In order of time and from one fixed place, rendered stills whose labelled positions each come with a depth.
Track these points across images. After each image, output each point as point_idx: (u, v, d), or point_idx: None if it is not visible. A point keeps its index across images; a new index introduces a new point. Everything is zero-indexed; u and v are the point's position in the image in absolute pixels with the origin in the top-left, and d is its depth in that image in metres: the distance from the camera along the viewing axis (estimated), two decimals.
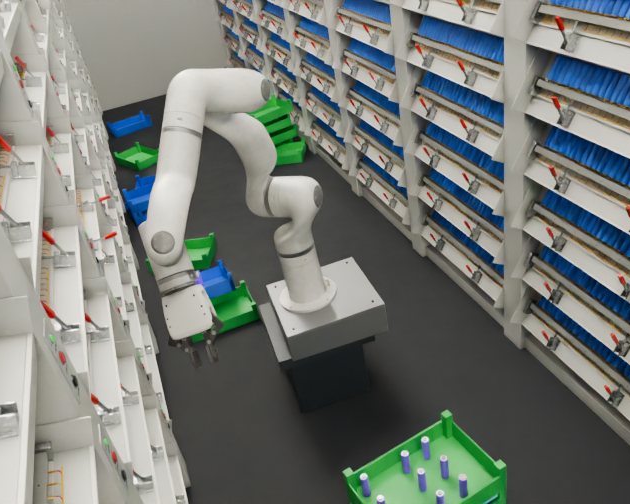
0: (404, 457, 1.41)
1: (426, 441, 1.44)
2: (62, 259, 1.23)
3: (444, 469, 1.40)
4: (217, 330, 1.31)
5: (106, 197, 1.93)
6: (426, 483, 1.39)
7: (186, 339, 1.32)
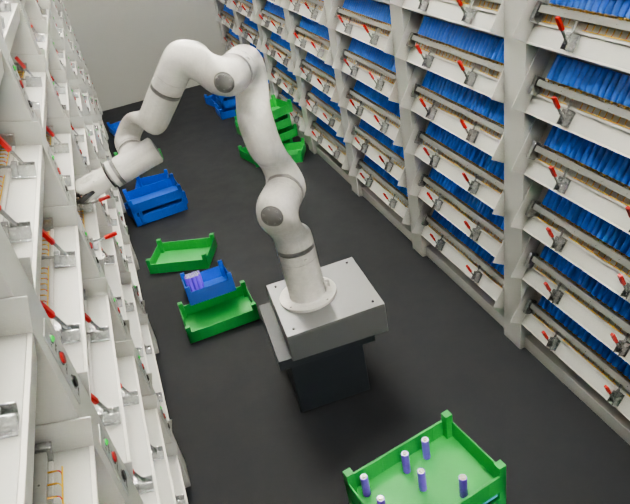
0: (404, 457, 1.41)
1: (426, 441, 1.44)
2: (62, 259, 1.23)
3: None
4: None
5: (106, 197, 1.93)
6: (426, 483, 1.39)
7: None
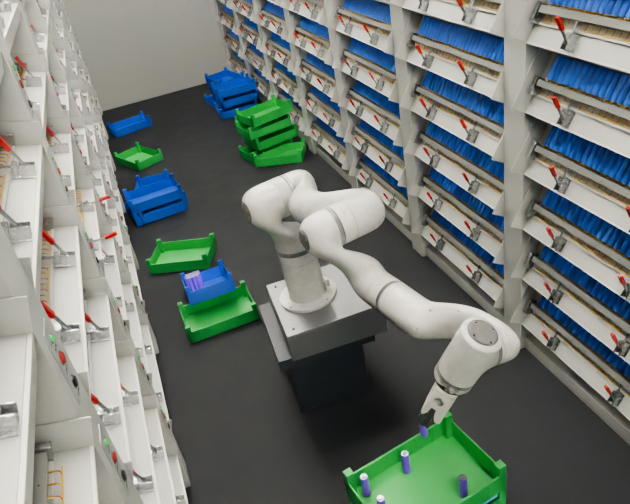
0: (404, 457, 1.41)
1: None
2: (62, 259, 1.23)
3: None
4: (423, 419, 1.33)
5: (106, 197, 1.93)
6: None
7: None
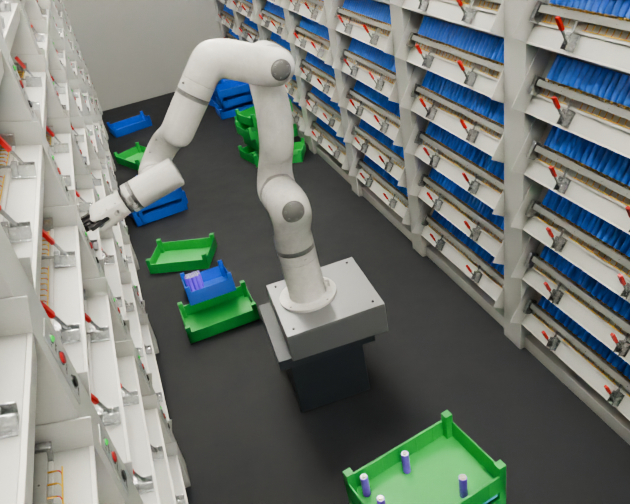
0: (404, 457, 1.41)
1: None
2: (62, 259, 1.23)
3: None
4: (89, 226, 1.64)
5: None
6: None
7: (88, 214, 1.68)
